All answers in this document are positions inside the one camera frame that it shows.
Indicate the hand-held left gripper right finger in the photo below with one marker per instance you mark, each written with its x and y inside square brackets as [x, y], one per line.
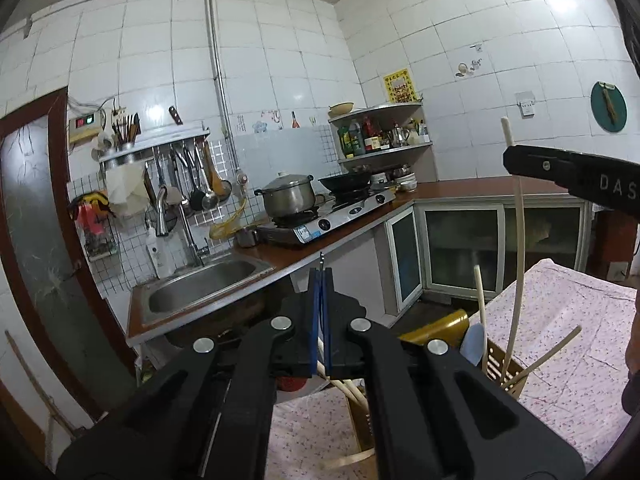
[328, 350]

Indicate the pink floral tablecloth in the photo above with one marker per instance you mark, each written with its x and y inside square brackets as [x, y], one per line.
[575, 310]

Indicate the light blue spoon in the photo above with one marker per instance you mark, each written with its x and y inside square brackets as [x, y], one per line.
[472, 342]

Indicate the glass door cabinet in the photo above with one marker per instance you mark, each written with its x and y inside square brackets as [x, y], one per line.
[460, 250]

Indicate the white hanging cloth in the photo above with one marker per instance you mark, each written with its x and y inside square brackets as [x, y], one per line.
[125, 190]

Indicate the steel wall utensil rack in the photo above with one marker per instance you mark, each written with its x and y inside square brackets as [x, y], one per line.
[160, 142]

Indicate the group of condiment bottles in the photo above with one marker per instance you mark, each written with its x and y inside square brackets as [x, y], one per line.
[357, 137]

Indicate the black wok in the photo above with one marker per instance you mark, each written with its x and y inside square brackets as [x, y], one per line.
[345, 181]

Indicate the steel cooking pot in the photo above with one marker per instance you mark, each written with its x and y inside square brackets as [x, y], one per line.
[287, 197]

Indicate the white soap bottle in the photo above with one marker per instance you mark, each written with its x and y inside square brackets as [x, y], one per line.
[156, 255]

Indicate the brown kitchen counter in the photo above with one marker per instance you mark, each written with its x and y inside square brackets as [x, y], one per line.
[450, 191]

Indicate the chrome faucet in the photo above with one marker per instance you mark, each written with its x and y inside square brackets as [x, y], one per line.
[162, 210]

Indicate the yellow slotted utensil holder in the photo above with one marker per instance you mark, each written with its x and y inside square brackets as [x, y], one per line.
[440, 327]

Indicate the brown frosted glass door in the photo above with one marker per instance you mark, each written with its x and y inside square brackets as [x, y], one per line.
[40, 220]

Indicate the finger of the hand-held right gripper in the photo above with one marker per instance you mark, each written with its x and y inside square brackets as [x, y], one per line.
[575, 175]

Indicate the small steel cup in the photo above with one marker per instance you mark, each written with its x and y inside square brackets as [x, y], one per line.
[246, 237]

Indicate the steel corner shelf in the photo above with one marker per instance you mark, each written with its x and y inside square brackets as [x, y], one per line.
[385, 109]

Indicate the white wall socket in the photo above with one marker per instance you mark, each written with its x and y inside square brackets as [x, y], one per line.
[526, 105]

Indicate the yellow wall poster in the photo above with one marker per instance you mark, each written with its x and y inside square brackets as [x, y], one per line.
[399, 85]

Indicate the stack of white bowls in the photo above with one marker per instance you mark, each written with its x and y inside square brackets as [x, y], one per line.
[404, 180]

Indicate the wooden broom stick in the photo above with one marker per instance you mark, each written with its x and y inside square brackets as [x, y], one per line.
[30, 375]

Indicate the steel gas stove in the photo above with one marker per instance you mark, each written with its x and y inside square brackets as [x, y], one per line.
[325, 222]

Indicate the green round cutting board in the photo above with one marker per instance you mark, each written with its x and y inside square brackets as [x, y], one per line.
[600, 110]

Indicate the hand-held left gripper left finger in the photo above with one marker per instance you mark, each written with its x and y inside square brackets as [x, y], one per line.
[314, 340]

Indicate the beige control box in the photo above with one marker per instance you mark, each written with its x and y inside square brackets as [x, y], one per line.
[85, 127]

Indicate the beige bowl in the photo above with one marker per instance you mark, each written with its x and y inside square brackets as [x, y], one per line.
[341, 108]

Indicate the grey metal pipe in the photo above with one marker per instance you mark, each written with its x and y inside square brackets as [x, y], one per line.
[220, 85]

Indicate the row of hanging ladles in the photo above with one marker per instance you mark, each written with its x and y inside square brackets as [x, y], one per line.
[200, 180]

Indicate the stainless steel sink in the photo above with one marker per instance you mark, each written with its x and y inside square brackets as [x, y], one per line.
[200, 290]

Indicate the small wall sticker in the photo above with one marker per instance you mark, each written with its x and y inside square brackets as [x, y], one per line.
[464, 68]

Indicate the cup of dark chopsticks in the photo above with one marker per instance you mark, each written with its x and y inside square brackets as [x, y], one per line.
[125, 132]

